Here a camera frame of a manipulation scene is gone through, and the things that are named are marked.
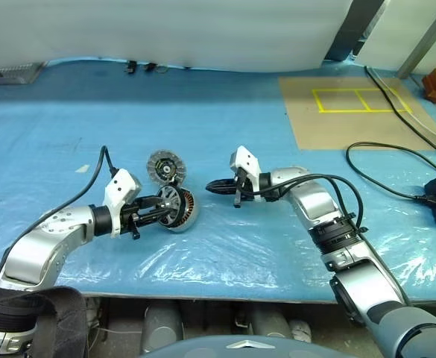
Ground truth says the blue plastic table cover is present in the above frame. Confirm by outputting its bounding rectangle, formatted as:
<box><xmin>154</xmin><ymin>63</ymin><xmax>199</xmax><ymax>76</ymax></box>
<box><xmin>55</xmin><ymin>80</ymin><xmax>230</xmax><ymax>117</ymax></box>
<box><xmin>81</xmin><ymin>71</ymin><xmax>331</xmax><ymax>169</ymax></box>
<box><xmin>0</xmin><ymin>56</ymin><xmax>436</xmax><ymax>304</ymax></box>

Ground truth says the white foam sheet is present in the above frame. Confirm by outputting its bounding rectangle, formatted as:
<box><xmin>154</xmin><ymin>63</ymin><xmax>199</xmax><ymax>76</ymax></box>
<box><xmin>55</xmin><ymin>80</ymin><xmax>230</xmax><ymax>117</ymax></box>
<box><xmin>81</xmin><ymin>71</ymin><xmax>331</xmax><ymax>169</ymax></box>
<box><xmin>0</xmin><ymin>0</ymin><xmax>356</xmax><ymax>72</ymax></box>

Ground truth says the dark grey post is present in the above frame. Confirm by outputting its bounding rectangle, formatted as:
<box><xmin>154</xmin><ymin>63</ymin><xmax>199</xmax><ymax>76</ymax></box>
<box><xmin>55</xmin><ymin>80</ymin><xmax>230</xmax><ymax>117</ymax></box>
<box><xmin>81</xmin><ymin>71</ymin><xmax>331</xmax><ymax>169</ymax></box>
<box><xmin>323</xmin><ymin>0</ymin><xmax>387</xmax><ymax>63</ymax></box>

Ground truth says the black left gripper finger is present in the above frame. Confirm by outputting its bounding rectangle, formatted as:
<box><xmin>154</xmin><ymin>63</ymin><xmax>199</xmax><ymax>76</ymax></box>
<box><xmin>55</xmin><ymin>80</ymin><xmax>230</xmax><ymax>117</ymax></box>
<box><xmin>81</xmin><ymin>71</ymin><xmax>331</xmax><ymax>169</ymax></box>
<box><xmin>137</xmin><ymin>208</ymin><xmax>167</xmax><ymax>225</ymax></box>
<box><xmin>139</xmin><ymin>195</ymin><xmax>167</xmax><ymax>207</ymax></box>

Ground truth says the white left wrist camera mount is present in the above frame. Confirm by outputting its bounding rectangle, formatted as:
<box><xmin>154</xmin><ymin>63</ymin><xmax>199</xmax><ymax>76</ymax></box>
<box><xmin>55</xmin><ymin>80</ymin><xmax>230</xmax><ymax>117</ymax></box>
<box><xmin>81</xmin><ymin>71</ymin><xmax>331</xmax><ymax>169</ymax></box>
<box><xmin>104</xmin><ymin>168</ymin><xmax>143</xmax><ymax>239</ymax></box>

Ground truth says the grey robot torso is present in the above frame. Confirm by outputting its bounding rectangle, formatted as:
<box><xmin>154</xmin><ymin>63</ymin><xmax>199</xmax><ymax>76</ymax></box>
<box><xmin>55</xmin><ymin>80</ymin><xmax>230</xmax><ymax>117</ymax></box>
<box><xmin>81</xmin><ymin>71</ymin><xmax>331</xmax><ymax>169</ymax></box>
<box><xmin>138</xmin><ymin>333</ymin><xmax>353</xmax><ymax>358</ymax></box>

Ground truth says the brown cardboard sheet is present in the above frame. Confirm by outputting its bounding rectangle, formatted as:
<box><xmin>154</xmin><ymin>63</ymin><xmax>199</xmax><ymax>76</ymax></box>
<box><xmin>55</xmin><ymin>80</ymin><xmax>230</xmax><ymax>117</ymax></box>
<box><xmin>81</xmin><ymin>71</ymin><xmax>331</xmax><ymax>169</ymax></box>
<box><xmin>277</xmin><ymin>75</ymin><xmax>436</xmax><ymax>151</ymax></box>

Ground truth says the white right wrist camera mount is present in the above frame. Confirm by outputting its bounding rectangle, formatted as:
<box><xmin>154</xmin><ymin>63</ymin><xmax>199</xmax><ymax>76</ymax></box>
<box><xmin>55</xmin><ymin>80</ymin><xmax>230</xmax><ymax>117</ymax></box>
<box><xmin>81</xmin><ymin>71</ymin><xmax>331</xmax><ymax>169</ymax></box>
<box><xmin>227</xmin><ymin>145</ymin><xmax>261</xmax><ymax>195</ymax></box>

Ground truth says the clear thin cable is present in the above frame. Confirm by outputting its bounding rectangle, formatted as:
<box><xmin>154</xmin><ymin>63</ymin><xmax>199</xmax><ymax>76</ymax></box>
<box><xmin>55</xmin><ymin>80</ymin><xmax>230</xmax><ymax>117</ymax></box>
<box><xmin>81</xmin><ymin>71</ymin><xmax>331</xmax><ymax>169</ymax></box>
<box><xmin>368</xmin><ymin>69</ymin><xmax>436</xmax><ymax>145</ymax></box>

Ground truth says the aluminium profile bar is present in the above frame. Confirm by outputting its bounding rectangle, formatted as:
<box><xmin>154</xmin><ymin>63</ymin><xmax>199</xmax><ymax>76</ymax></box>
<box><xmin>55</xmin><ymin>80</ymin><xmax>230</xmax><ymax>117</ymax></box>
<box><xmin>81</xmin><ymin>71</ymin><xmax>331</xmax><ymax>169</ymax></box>
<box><xmin>396</xmin><ymin>0</ymin><xmax>436</xmax><ymax>80</ymax></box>

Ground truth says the motor body with copper windings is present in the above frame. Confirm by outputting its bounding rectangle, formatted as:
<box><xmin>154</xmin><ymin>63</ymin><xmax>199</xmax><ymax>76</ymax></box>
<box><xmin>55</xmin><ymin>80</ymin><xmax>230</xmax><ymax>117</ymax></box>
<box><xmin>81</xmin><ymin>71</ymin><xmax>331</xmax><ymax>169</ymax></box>
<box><xmin>154</xmin><ymin>185</ymin><xmax>201</xmax><ymax>236</ymax></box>

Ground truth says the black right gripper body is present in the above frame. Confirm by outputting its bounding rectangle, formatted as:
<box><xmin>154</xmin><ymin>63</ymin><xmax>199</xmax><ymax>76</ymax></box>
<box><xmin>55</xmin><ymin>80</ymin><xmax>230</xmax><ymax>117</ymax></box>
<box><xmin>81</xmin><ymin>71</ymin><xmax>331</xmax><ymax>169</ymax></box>
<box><xmin>233</xmin><ymin>169</ymin><xmax>257</xmax><ymax>209</ymax></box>

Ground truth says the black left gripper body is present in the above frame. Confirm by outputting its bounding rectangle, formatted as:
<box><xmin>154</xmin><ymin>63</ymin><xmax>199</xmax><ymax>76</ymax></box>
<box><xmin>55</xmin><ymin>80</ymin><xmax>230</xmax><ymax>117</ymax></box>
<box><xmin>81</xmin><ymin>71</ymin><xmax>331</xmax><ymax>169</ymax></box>
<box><xmin>119</xmin><ymin>197</ymin><xmax>148</xmax><ymax>240</ymax></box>

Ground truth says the black fabric strap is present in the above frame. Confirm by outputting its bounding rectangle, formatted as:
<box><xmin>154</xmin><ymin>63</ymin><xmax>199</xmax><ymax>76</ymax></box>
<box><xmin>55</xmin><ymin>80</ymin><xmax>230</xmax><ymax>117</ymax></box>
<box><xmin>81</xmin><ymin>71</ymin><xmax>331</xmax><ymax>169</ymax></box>
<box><xmin>0</xmin><ymin>279</ymin><xmax>90</xmax><ymax>358</ymax></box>

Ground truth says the long black cable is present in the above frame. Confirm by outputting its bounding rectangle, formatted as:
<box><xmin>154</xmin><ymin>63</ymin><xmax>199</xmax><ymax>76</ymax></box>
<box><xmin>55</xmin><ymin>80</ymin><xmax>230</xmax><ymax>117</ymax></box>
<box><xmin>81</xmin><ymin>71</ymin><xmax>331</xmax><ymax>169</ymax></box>
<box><xmin>364</xmin><ymin>65</ymin><xmax>436</xmax><ymax>158</ymax></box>

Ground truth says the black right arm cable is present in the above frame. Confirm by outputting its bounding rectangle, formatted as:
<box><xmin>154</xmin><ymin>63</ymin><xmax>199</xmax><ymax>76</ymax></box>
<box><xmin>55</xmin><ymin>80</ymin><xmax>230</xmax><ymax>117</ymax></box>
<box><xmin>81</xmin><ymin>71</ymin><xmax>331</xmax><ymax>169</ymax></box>
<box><xmin>238</xmin><ymin>172</ymin><xmax>368</xmax><ymax>236</ymax></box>

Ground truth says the black adapter power cable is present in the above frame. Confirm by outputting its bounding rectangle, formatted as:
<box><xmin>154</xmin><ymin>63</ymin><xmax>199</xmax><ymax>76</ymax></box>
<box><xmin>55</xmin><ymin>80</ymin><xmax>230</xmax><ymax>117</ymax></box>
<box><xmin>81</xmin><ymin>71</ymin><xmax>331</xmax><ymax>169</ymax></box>
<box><xmin>345</xmin><ymin>141</ymin><xmax>434</xmax><ymax>204</ymax></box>

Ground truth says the yellow tape rectangle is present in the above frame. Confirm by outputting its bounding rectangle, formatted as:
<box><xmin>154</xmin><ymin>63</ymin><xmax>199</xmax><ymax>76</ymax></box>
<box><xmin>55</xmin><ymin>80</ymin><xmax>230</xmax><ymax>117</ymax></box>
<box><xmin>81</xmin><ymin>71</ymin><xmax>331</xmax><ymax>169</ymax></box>
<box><xmin>311</xmin><ymin>87</ymin><xmax>414</xmax><ymax>113</ymax></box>

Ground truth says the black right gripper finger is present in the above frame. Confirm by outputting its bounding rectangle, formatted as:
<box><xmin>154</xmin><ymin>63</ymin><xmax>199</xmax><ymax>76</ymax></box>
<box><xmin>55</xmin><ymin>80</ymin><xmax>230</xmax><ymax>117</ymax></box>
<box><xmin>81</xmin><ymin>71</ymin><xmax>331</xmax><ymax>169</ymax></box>
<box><xmin>205</xmin><ymin>178</ymin><xmax>237</xmax><ymax>189</ymax></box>
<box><xmin>206</xmin><ymin>187</ymin><xmax>237</xmax><ymax>198</ymax></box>

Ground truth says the grey cylinder under table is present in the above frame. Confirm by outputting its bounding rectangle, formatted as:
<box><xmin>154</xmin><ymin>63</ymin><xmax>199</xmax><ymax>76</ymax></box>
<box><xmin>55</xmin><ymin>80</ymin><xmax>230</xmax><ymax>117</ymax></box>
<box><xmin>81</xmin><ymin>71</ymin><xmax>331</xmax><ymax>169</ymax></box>
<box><xmin>142</xmin><ymin>301</ymin><xmax>184</xmax><ymax>354</ymax></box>
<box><xmin>248</xmin><ymin>306</ymin><xmax>292</xmax><ymax>339</ymax></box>

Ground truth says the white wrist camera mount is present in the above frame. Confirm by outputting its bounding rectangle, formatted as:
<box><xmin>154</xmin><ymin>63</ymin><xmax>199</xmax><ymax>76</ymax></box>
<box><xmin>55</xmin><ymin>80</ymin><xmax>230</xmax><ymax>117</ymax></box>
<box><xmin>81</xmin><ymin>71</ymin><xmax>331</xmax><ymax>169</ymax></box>
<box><xmin>104</xmin><ymin>168</ymin><xmax>143</xmax><ymax>239</ymax></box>
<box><xmin>227</xmin><ymin>145</ymin><xmax>261</xmax><ymax>195</ymax></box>

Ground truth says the grey metal grille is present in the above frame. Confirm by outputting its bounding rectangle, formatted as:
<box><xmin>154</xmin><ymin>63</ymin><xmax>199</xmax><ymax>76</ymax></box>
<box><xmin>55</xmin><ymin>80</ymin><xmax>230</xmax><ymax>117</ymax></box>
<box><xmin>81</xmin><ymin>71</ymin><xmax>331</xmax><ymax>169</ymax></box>
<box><xmin>0</xmin><ymin>60</ymin><xmax>46</xmax><ymax>87</ymax></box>

